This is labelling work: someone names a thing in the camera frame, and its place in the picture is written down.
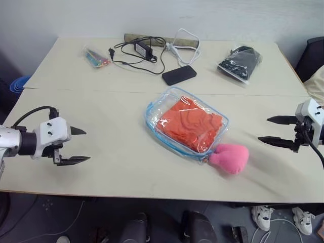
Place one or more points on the clear bag of colourful items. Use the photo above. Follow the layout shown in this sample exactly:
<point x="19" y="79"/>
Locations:
<point x="97" y="59"/>

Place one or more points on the dark rounded shape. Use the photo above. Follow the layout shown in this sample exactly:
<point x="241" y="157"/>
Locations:
<point x="197" y="227"/>
<point x="135" y="229"/>

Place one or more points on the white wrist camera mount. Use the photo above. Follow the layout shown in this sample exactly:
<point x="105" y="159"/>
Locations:
<point x="54" y="131"/>
<point x="312" y="108"/>

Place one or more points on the white sneaker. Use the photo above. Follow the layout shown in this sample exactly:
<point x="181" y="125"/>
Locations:
<point x="303" y="220"/>
<point x="262" y="217"/>

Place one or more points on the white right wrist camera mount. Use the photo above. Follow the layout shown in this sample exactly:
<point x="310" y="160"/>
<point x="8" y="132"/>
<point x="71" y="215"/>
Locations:
<point x="312" y="108"/>

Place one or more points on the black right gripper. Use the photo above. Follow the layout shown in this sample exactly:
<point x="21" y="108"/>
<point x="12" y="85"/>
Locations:
<point x="302" y="136"/>

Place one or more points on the olive brown long bar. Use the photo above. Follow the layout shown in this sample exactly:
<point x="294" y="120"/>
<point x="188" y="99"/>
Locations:
<point x="130" y="37"/>

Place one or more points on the blue round stool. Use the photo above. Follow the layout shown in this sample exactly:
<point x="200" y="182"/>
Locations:
<point x="19" y="84"/>

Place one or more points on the black power adapter brick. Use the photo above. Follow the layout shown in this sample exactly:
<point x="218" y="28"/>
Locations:
<point x="143" y="49"/>

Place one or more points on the black chair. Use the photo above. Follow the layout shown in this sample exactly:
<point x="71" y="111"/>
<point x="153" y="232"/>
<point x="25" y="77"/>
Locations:
<point x="310" y="60"/>

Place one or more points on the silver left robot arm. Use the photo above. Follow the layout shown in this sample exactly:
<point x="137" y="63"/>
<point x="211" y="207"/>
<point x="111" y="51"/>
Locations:
<point x="10" y="141"/>

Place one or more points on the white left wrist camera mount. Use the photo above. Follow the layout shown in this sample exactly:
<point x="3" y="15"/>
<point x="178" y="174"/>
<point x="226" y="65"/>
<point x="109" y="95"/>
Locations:
<point x="54" y="131"/>

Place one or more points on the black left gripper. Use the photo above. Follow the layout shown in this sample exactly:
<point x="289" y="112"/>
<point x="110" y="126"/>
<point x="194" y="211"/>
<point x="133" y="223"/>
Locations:
<point x="48" y="151"/>

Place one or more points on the beige cushion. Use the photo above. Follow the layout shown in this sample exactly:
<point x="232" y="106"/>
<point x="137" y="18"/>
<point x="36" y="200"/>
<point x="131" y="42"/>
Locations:
<point x="315" y="86"/>

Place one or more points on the clear pouch with orange cloth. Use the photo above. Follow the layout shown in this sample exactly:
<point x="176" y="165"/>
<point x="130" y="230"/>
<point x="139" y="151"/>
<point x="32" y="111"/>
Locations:
<point x="157" y="111"/>

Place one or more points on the black smartphone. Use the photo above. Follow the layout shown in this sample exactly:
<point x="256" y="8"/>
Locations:
<point x="179" y="75"/>

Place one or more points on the orange cloth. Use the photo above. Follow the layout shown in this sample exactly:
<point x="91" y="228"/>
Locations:
<point x="189" y="124"/>

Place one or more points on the small black floor object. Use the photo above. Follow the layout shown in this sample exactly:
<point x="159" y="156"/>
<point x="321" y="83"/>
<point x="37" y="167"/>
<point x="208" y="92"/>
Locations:
<point x="239" y="234"/>

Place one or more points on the clear bag of black clothing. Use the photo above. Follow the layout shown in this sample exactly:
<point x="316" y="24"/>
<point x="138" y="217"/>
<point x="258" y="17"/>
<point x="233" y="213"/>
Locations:
<point x="240" y="63"/>

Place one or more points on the pink plush toy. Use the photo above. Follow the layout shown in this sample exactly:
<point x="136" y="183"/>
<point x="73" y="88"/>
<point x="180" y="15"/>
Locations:
<point x="231" y="158"/>

